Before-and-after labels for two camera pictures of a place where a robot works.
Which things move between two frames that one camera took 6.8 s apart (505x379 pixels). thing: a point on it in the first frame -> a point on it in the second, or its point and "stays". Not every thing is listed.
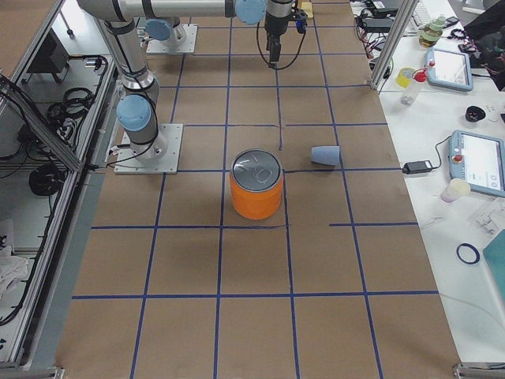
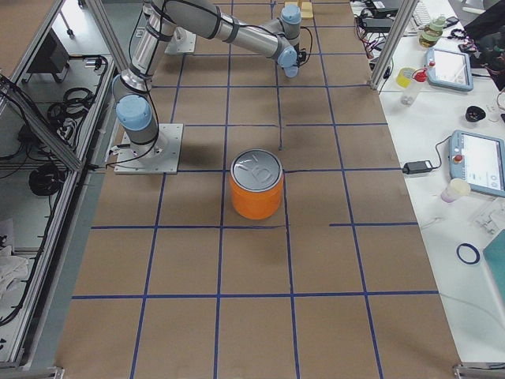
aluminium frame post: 404,13 stays
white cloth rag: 13,269 stays
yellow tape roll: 404,76 stays
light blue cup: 327,155 -> 291,72
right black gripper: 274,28 -> 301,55
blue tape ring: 473,249 stays
